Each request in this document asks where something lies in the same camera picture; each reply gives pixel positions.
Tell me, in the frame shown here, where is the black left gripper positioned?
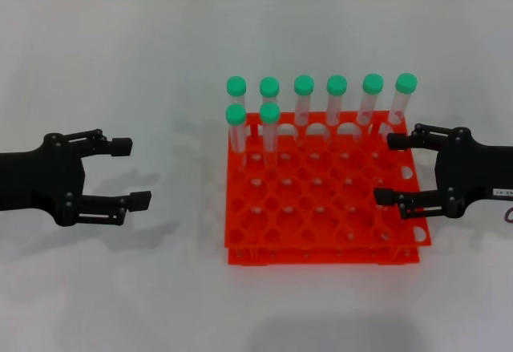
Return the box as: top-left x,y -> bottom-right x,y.
0,127 -> 152,227

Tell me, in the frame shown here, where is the clear test tube green cap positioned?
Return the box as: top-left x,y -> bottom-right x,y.
325,74 -> 348,127
386,72 -> 418,127
259,102 -> 281,168
293,74 -> 315,127
225,75 -> 248,107
258,76 -> 281,107
356,73 -> 385,127
224,103 -> 248,168

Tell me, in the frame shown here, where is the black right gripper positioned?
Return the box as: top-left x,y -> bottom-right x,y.
373,123 -> 513,221

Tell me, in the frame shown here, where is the orange test tube rack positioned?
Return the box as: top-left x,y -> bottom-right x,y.
222,110 -> 434,267

